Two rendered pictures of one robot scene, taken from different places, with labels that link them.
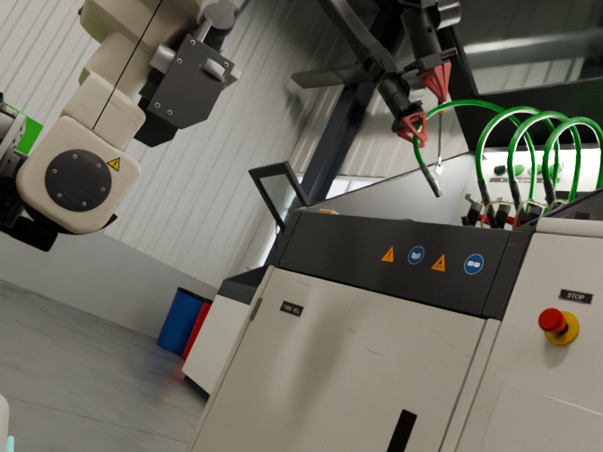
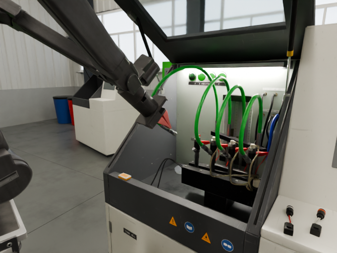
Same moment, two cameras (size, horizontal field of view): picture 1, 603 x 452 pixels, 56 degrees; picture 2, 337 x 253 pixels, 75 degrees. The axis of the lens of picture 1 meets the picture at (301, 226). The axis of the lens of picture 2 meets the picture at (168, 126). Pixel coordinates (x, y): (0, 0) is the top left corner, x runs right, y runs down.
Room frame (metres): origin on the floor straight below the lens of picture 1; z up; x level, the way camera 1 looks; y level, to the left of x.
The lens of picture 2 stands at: (0.49, 0.05, 1.39)
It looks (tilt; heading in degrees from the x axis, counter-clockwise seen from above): 13 degrees down; 341
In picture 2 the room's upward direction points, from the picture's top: straight up
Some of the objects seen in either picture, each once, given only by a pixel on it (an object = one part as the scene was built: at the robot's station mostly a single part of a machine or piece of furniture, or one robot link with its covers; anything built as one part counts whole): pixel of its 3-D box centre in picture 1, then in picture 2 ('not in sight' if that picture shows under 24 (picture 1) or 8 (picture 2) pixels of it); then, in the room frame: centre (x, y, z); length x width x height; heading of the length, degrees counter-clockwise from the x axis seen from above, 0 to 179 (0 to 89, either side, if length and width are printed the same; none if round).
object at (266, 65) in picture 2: (564, 150); (225, 66); (1.48, -0.59, 1.43); 0.54 x 0.03 x 0.02; 34
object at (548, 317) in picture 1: (555, 323); not in sight; (0.80, -0.39, 0.80); 0.05 x 0.04 x 0.05; 34
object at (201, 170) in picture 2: not in sight; (219, 188); (1.23, -0.44, 0.91); 0.34 x 0.10 x 0.15; 34
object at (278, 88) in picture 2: not in sight; (271, 115); (1.28, -0.73, 1.20); 0.13 x 0.03 x 0.31; 34
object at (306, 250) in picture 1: (378, 256); (164, 212); (1.20, -0.18, 0.87); 0.62 x 0.04 x 0.16; 34
